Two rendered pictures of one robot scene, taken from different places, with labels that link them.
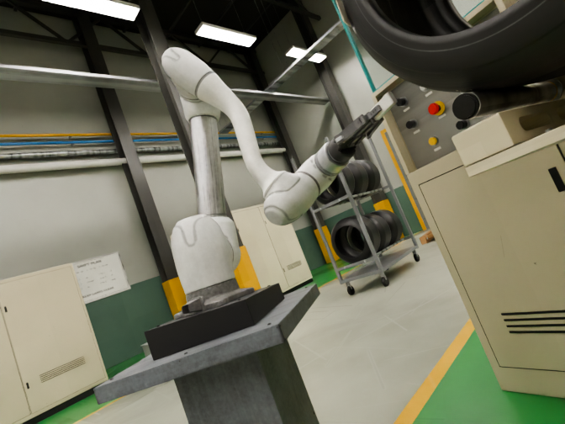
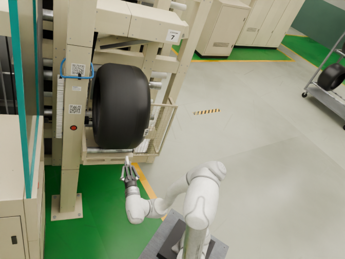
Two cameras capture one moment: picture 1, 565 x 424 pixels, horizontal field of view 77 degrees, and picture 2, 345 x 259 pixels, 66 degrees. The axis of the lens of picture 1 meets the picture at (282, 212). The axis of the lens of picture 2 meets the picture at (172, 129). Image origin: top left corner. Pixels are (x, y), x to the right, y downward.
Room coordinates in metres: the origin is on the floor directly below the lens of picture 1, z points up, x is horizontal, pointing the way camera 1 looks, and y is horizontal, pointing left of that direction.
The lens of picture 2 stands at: (2.03, -0.07, 2.34)
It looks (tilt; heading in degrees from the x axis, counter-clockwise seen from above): 38 degrees down; 182
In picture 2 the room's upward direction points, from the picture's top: 21 degrees clockwise
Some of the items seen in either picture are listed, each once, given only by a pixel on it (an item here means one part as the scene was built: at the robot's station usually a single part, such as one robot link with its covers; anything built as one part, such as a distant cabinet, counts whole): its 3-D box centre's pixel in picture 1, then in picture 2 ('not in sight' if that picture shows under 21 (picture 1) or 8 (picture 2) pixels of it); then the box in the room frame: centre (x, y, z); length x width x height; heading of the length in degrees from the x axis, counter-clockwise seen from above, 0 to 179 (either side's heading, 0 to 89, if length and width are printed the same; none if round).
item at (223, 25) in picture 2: not in sight; (218, 28); (-4.35, -0.18, 0.62); 0.90 x 0.56 x 1.25; 137
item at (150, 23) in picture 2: not in sight; (136, 20); (0.26, -0.64, 1.71); 0.61 x 0.25 x 0.15; 123
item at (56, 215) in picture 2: not in sight; (66, 205); (0.73, -0.78, 0.01); 0.27 x 0.27 x 0.02; 33
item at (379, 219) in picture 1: (359, 211); not in sight; (4.93, -0.99, 0.96); 1.30 x 0.62 x 1.92; 141
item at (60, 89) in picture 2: not in sight; (60, 108); (0.80, -0.84, 1.19); 0.05 x 0.04 x 0.48; 33
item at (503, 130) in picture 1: (526, 128); (108, 155); (0.69, -0.50, 0.83); 0.36 x 0.09 x 0.06; 123
